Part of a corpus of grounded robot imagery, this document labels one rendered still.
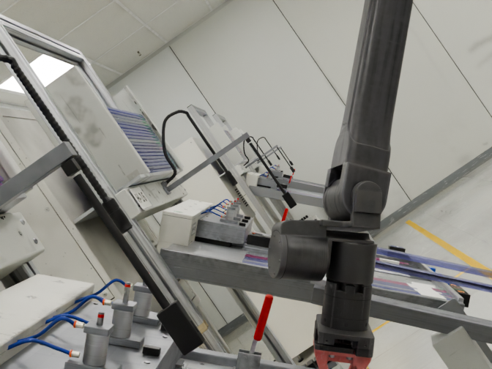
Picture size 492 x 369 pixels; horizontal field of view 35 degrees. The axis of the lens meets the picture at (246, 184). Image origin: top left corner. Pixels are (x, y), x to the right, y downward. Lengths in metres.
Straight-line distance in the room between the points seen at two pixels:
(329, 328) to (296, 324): 4.54
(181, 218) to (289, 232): 1.12
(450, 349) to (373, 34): 0.61
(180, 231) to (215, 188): 3.37
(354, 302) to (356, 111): 0.23
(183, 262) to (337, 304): 0.93
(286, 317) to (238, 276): 3.65
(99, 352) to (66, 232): 1.14
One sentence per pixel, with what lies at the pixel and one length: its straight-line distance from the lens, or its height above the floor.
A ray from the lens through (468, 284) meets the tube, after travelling 1.37.
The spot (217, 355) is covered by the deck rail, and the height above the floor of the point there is 1.06.
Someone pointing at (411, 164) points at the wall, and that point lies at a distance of 8.52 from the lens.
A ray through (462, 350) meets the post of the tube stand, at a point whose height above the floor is 0.79.
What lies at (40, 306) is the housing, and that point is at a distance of 0.92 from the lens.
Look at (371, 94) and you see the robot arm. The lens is 0.97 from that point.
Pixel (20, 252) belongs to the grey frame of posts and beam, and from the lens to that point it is 1.06.
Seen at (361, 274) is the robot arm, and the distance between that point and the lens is 0.93.
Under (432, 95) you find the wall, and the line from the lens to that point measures 8.58.
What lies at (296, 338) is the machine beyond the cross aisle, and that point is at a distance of 5.50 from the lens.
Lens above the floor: 1.23
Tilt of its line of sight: level
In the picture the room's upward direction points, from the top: 34 degrees counter-clockwise
